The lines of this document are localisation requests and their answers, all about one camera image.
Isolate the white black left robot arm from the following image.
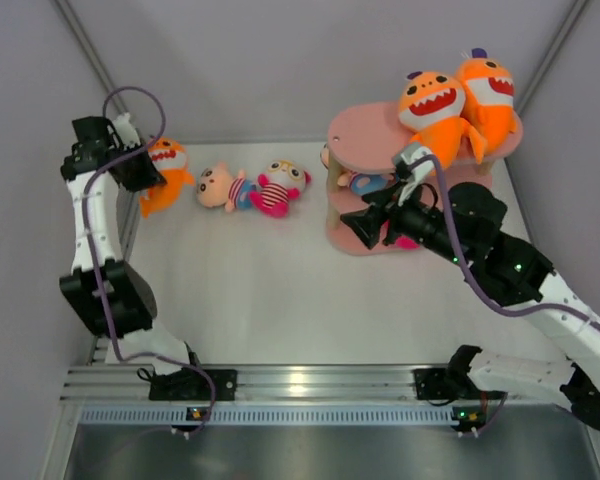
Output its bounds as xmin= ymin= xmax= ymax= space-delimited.
xmin=59 ymin=113 xmax=206 ymax=400

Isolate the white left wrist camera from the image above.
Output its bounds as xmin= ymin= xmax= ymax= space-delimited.
xmin=112 ymin=112 xmax=142 ymax=148

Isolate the pink striped plush on shelf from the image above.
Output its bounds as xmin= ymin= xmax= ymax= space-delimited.
xmin=391 ymin=236 xmax=419 ymax=250

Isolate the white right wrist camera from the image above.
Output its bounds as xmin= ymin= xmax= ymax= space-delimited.
xmin=392 ymin=142 xmax=434 ymax=206

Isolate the white slotted cable duct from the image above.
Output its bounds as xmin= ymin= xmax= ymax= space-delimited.
xmin=80 ymin=404 xmax=482 ymax=427

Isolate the white pink glasses plush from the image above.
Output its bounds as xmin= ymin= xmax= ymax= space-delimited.
xmin=248 ymin=159 xmax=312 ymax=218

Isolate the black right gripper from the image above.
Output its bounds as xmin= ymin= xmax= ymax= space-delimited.
xmin=338 ymin=179 xmax=468 ymax=269

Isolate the pink three-tier shelf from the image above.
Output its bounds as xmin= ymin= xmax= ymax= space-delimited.
xmin=326 ymin=102 xmax=523 ymax=256

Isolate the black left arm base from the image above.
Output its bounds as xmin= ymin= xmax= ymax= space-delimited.
xmin=136 ymin=368 xmax=238 ymax=401

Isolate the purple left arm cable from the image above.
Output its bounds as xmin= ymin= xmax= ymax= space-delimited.
xmin=82 ymin=86 xmax=216 ymax=434

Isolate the orange shark plush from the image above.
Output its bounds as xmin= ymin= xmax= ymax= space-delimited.
xmin=398 ymin=71 xmax=487 ymax=169
xmin=455 ymin=47 xmax=518 ymax=165
xmin=139 ymin=137 xmax=195 ymax=218

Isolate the doll plush striped shirt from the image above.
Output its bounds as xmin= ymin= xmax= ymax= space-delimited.
xmin=196 ymin=162 xmax=257 ymax=213

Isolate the blue doll plush on shelf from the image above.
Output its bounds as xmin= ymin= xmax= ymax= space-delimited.
xmin=335 ymin=167 xmax=396 ymax=196

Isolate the aluminium mounting rail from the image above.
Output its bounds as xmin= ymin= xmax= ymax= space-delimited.
xmin=60 ymin=339 xmax=504 ymax=404

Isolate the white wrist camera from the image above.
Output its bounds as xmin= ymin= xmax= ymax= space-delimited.
xmin=392 ymin=142 xmax=434 ymax=206
xmin=112 ymin=112 xmax=142 ymax=148

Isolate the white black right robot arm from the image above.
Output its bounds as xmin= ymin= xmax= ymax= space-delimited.
xmin=340 ymin=182 xmax=600 ymax=431

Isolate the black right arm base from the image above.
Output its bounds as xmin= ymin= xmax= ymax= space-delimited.
xmin=413 ymin=367 xmax=458 ymax=406

